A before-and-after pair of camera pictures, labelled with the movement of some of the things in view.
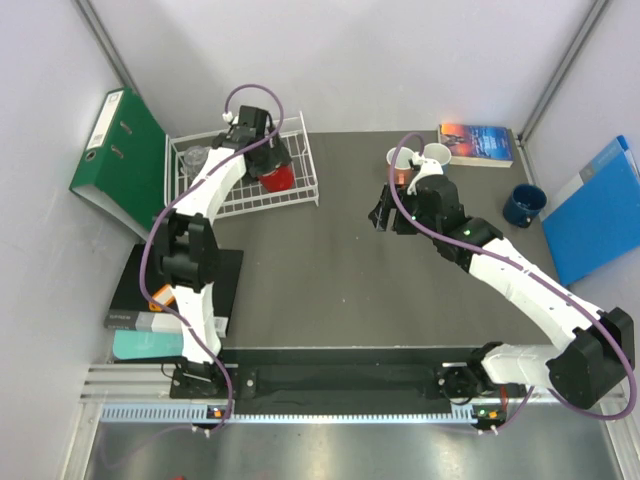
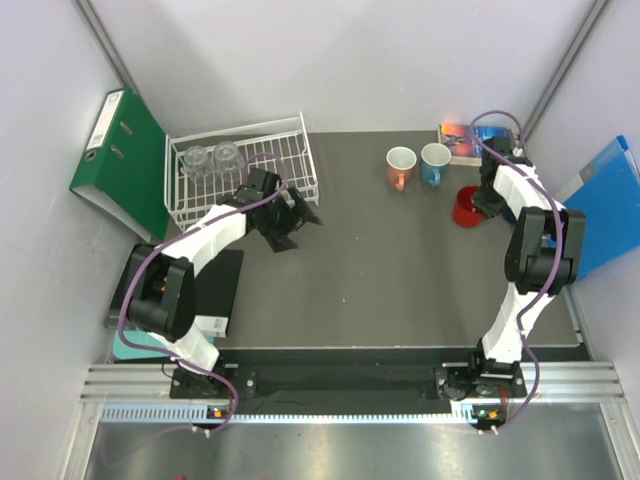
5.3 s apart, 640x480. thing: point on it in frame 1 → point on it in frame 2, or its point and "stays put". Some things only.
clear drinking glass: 194,157 stays put
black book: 132,310 stays put
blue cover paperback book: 477,145 stays put
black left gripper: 276,156 → 277,237
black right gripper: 380,215 → 486,208
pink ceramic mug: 402,172 stays put
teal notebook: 134,344 stays put
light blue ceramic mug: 439,152 stays put
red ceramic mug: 279,180 → 464,215
